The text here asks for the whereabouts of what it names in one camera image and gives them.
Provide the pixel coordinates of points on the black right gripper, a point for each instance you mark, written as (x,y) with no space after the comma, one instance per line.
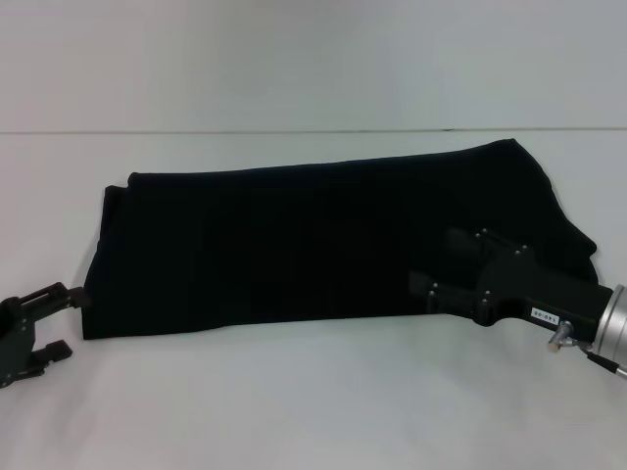
(534,294)

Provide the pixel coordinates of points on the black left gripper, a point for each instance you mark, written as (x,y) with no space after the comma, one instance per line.
(14,343)

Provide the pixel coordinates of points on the black t-shirt with FREE print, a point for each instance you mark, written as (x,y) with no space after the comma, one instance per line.
(294,254)

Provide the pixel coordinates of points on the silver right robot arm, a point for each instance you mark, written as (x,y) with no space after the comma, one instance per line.
(612,320)

